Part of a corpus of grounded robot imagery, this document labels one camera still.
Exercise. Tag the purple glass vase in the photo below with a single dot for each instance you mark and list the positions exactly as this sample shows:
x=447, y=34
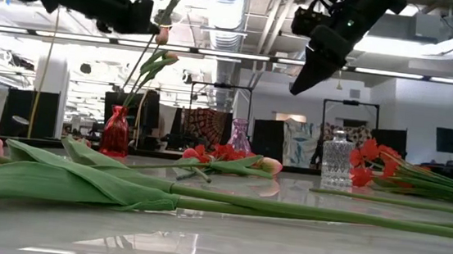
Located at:
x=238, y=138

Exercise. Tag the blue white patterned cloth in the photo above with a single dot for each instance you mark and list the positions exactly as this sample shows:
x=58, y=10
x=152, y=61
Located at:
x=301, y=146

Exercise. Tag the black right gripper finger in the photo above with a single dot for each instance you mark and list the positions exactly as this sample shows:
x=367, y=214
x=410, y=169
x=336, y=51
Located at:
x=323, y=57

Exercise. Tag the black aluminium table frame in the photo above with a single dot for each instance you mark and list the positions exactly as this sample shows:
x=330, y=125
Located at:
x=44, y=143

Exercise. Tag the black metal frame stand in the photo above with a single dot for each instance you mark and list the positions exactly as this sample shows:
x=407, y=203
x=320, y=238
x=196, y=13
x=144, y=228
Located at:
x=218, y=85
x=352, y=102

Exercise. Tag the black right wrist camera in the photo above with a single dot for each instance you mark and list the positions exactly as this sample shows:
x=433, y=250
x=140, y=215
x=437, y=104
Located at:
x=307, y=22

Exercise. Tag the red small-blossom flower bunch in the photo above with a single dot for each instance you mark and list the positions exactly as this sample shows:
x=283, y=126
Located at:
x=366, y=149
x=224, y=152

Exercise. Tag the red glass vase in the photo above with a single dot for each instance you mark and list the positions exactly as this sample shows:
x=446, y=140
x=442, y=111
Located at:
x=115, y=133

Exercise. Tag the long ceiling light bar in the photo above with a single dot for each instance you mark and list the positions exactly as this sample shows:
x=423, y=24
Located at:
x=233, y=55

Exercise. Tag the black partition panel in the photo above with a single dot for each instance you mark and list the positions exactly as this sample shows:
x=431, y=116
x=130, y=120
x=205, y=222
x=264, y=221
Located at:
x=268, y=141
x=398, y=138
x=18, y=113

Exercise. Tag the red mandala patterned cloth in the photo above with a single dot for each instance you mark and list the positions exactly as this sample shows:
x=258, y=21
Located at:
x=206, y=125

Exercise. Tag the silver ventilation duct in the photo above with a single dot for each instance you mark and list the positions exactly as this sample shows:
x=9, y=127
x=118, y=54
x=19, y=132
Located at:
x=226, y=12

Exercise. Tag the black monitor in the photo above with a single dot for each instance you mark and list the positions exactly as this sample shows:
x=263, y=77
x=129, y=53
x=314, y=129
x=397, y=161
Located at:
x=451, y=140
x=149, y=112

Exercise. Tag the floral patterned cloth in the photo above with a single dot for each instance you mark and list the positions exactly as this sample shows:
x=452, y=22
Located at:
x=357, y=134

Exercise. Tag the clear crystal glass vase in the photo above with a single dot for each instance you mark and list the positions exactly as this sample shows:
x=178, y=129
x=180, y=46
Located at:
x=336, y=161

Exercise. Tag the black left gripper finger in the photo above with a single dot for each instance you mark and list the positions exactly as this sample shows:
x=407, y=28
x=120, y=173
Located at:
x=142, y=14

